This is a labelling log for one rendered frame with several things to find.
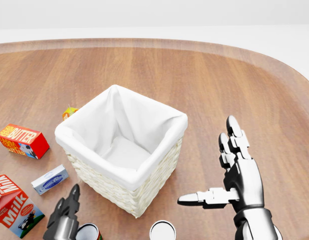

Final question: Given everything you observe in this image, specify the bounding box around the silver-topped tin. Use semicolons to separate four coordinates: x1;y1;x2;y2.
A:
149;219;177;240

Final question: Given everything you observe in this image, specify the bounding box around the red and white milk carton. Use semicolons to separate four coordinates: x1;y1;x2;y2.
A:
0;174;46;239

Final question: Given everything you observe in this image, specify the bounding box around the white wicker basket with liner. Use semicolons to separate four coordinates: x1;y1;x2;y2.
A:
54;84;189;219

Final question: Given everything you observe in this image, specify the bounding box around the silver and black right hand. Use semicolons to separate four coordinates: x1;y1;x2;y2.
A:
177;115;265;214

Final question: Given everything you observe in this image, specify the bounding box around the red butter box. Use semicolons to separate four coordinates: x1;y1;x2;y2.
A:
0;123;50;160

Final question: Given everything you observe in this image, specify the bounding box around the silver and black left hand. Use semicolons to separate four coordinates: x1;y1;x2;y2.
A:
42;183;81;240

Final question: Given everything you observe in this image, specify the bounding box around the small orange juice carton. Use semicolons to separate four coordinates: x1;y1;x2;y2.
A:
62;104;80;122

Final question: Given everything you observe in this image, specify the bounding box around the red tomato sauce tin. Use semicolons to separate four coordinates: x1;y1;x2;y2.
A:
74;222;104;240

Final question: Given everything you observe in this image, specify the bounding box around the grey cream cheese box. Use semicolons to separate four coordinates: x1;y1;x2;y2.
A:
30;164;70;196

